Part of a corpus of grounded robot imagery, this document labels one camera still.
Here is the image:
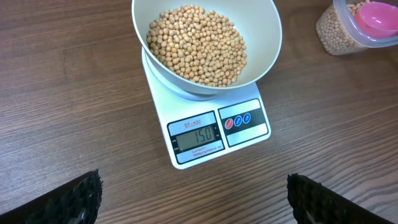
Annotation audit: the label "clear plastic container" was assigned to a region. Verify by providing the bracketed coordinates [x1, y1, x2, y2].
[316, 0, 397, 55]

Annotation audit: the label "white digital kitchen scale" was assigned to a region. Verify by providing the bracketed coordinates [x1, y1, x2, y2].
[142, 52, 271, 169]

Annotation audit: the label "soybeans in white bowl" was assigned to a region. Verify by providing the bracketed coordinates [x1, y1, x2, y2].
[147, 5, 247, 87]

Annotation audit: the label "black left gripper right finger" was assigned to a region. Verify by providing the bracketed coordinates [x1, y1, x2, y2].
[287, 174, 392, 224]

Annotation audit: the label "pile of soybeans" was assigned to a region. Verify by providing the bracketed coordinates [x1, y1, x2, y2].
[315, 0, 371, 55]

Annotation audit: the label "pink plastic measuring scoop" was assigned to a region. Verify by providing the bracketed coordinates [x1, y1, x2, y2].
[354, 2, 398, 39]

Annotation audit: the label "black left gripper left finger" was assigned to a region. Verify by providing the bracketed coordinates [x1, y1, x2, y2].
[1, 169, 103, 224]

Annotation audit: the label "white round bowl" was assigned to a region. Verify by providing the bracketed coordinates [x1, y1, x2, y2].
[131, 0, 282, 95]

